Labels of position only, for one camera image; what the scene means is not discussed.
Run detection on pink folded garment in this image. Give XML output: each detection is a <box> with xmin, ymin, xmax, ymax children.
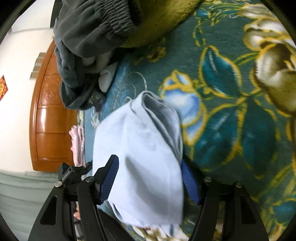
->
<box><xmin>69</xmin><ymin>125</ymin><xmax>86</xmax><ymax>167</ymax></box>

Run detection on red wall poster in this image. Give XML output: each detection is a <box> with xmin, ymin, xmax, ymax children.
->
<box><xmin>0</xmin><ymin>76</ymin><xmax>8</xmax><ymax>100</ymax></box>

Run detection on olive green cloth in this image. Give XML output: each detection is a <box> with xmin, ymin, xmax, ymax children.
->
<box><xmin>122</xmin><ymin>0</ymin><xmax>200</xmax><ymax>48</ymax></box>

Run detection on dark grey sweatpants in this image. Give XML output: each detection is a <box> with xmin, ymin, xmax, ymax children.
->
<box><xmin>53</xmin><ymin>1</ymin><xmax>142</xmax><ymax>110</ymax></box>

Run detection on wooden headboard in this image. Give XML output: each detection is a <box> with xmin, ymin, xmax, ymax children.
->
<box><xmin>29</xmin><ymin>41</ymin><xmax>77</xmax><ymax>172</ymax></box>

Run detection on light blue shirt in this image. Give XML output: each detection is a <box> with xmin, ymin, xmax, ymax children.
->
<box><xmin>93</xmin><ymin>91</ymin><xmax>184</xmax><ymax>237</ymax></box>

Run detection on wall switch panel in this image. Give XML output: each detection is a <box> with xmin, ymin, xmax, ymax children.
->
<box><xmin>30</xmin><ymin>52</ymin><xmax>46</xmax><ymax>80</ymax></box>

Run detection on blue floral duvet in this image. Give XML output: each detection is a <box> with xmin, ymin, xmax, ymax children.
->
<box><xmin>1</xmin><ymin>171</ymin><xmax>58</xmax><ymax>240</ymax></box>

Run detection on teal floral bed blanket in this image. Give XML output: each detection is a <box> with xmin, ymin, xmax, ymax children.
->
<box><xmin>80</xmin><ymin>1</ymin><xmax>295</xmax><ymax>240</ymax></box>

